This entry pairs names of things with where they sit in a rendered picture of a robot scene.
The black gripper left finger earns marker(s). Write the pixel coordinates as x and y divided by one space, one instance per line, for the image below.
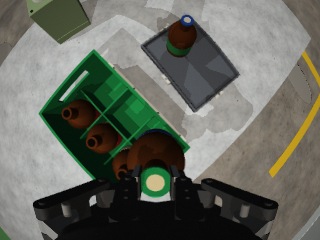
59 210

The brown glass bottle with green label and blue cap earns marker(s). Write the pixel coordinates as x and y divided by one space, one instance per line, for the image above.
181 36

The green crate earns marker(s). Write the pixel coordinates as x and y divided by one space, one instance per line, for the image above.
127 113

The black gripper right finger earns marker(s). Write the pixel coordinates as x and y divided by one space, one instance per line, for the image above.
254 211

